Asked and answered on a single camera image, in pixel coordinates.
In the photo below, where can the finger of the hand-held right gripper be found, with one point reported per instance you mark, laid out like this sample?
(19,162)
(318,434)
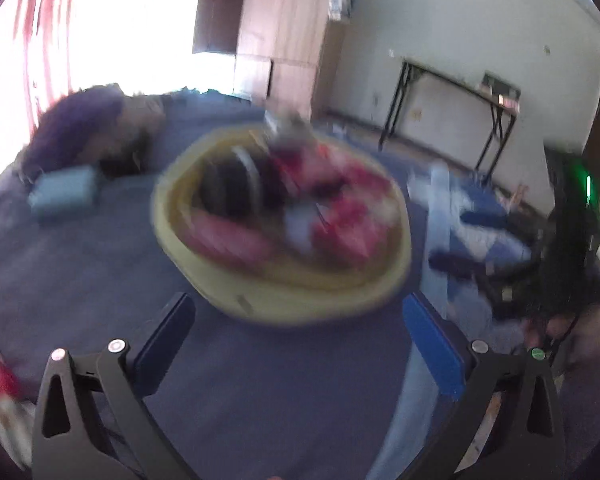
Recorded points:
(460,266)

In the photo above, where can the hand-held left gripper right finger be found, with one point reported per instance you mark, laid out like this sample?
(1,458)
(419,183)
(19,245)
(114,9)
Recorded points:
(432,350)

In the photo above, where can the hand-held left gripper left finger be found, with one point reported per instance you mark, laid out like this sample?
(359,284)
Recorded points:
(165,340)

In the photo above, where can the pale yellow plastic basin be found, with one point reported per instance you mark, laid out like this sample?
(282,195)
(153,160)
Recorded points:
(290,290)

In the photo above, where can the person's right hand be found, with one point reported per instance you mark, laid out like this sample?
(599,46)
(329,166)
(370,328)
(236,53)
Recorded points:
(555,332)

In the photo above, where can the light blue cloth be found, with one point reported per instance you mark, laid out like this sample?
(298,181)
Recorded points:
(420,410)

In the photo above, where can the red and white packet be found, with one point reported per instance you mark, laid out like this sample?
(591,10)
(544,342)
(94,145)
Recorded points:
(0,390)

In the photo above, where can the blue-grey case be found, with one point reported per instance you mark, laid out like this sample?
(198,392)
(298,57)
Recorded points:
(65,195)

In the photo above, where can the black fabric roll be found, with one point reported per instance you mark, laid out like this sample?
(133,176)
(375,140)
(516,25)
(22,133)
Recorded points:
(130,155)

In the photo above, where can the black-legged folding table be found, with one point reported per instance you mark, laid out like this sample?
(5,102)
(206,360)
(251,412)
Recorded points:
(445,75)

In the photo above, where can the beige cloth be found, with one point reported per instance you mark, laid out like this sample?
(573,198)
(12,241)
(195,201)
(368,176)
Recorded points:
(145,110)

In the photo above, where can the purple cloth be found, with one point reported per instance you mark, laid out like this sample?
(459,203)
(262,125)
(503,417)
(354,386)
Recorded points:
(75,125)

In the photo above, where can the wooden wardrobe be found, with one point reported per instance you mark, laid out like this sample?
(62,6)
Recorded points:
(285,20)

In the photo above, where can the red curtain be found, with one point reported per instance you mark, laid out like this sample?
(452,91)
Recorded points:
(50,35)

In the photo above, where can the white wall outlet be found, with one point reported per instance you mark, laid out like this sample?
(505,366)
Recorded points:
(376,100)

